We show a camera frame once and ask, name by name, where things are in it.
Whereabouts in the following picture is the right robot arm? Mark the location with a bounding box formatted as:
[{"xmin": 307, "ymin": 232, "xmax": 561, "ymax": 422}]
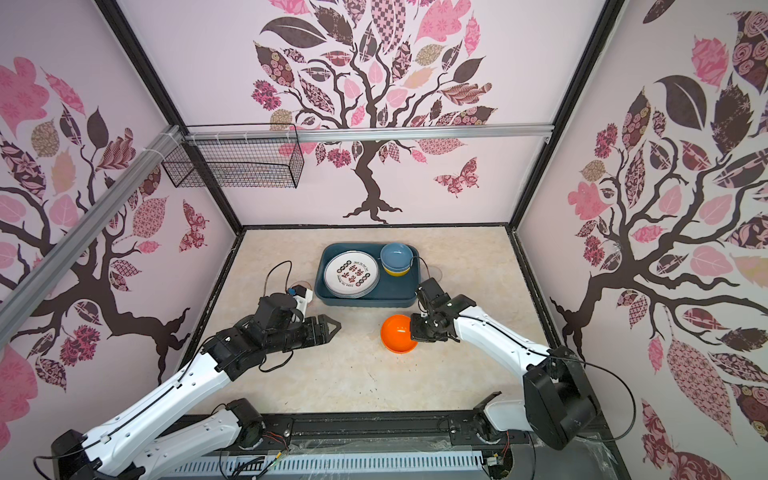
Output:
[{"xmin": 410, "ymin": 294, "xmax": 600, "ymax": 450}]

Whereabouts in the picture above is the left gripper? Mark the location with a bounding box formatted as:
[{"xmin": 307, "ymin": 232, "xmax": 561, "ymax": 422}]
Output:
[{"xmin": 266, "ymin": 315, "xmax": 342, "ymax": 354}]

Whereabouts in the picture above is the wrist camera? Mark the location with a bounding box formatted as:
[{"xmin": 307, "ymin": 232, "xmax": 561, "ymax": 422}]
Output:
[
  {"xmin": 416, "ymin": 278, "xmax": 451, "ymax": 312},
  {"xmin": 254, "ymin": 285, "xmax": 314, "ymax": 331}
]

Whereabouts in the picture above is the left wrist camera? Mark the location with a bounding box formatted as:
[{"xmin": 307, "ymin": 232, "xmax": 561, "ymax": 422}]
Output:
[{"xmin": 254, "ymin": 285, "xmax": 314, "ymax": 331}]

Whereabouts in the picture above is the teal plastic bin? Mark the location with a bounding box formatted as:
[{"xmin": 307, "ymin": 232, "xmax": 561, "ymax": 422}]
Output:
[{"xmin": 315, "ymin": 242, "xmax": 421, "ymax": 308}]

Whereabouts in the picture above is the orange bowl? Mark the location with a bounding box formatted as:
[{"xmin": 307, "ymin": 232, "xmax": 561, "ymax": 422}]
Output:
[{"xmin": 380, "ymin": 315, "xmax": 418, "ymax": 354}]

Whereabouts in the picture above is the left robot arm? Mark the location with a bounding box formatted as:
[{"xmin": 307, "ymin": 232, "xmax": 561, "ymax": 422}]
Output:
[{"xmin": 49, "ymin": 315, "xmax": 341, "ymax": 479}]

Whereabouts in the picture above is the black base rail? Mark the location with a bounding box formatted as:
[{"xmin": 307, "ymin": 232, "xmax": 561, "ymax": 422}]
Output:
[{"xmin": 194, "ymin": 410, "xmax": 630, "ymax": 479}]

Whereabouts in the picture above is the blue bowl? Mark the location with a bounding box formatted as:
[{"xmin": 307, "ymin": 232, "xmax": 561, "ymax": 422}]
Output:
[{"xmin": 379, "ymin": 243, "xmax": 414, "ymax": 268}]

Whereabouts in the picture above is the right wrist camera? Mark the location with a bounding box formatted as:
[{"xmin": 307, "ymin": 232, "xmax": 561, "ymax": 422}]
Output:
[{"xmin": 416, "ymin": 278, "xmax": 451, "ymax": 312}]

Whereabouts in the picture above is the white slotted cable duct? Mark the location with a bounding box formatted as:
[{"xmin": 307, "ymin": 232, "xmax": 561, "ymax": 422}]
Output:
[{"xmin": 163, "ymin": 451, "xmax": 487, "ymax": 479}]

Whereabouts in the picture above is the black wire basket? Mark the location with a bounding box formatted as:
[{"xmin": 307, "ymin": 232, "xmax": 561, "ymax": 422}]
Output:
[{"xmin": 162, "ymin": 123, "xmax": 305, "ymax": 189}]

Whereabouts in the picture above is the aluminium rail left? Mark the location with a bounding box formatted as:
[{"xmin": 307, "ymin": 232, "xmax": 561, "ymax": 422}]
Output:
[{"xmin": 1, "ymin": 125, "xmax": 183, "ymax": 345}]

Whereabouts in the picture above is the clear cup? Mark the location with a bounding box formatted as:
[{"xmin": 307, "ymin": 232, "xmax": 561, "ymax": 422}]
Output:
[{"xmin": 426, "ymin": 266, "xmax": 443, "ymax": 282}]

